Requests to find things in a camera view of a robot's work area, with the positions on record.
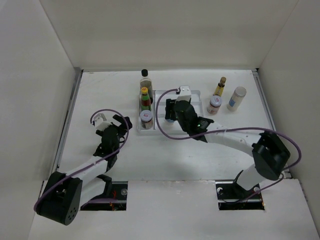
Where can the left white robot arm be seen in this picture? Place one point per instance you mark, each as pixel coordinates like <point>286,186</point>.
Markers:
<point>68,192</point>

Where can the black cap soy sauce bottle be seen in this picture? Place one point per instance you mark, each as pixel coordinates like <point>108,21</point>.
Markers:
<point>146,82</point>

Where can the left metal table rail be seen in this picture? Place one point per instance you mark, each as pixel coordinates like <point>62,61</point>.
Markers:
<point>67,120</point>

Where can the white lid dark sauce jar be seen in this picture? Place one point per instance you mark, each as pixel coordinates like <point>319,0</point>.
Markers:
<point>146,118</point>

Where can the small yellow oil bottle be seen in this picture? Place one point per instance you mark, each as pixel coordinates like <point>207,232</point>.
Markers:
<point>220,87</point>

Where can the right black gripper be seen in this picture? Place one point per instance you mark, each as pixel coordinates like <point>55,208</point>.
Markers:
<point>170,103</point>

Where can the right metal table rail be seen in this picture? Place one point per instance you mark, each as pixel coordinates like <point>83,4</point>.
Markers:
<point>266,108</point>

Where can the white divided plastic tray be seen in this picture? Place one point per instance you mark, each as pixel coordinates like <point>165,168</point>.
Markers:
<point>170,128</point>

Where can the white lid brown sauce jar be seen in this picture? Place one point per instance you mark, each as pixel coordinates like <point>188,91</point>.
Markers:
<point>214,104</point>

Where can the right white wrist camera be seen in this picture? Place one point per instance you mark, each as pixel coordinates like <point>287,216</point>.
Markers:
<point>184,93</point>

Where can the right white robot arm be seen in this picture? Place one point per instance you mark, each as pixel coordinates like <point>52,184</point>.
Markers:
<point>269,153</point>

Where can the yellow cap chili sauce bottle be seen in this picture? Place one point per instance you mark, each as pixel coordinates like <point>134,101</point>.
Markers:
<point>145,100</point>

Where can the grey cap white shaker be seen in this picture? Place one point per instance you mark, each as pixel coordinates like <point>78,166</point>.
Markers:
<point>236,98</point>

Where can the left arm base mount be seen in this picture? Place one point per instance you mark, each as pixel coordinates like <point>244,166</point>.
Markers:
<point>104,194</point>

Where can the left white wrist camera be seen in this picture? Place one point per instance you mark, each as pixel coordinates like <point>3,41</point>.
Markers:
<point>100,122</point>

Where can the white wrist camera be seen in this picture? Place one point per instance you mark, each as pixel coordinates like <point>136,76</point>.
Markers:
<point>100,122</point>
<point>184,93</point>

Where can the metal table rail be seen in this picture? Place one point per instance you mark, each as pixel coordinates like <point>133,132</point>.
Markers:
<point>266,108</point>
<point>67,120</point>

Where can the white flip cap shaker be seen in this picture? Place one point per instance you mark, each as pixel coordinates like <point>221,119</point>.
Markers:
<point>169,121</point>

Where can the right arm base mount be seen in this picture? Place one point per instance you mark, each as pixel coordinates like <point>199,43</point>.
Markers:
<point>232,197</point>

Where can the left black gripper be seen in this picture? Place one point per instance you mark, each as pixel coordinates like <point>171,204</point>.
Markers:
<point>122,128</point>

